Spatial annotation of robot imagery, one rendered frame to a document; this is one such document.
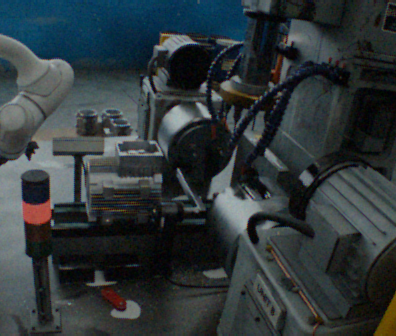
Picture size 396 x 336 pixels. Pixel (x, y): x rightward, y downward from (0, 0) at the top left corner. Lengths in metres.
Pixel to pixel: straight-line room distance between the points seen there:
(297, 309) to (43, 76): 0.82
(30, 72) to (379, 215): 0.88
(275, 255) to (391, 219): 0.26
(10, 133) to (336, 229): 0.77
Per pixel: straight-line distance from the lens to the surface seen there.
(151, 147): 1.24
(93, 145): 1.39
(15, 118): 1.06
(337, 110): 1.18
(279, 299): 0.74
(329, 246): 0.65
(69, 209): 1.32
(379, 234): 0.64
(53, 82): 1.15
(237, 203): 1.01
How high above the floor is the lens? 1.62
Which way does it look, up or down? 25 degrees down
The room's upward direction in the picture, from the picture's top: 9 degrees clockwise
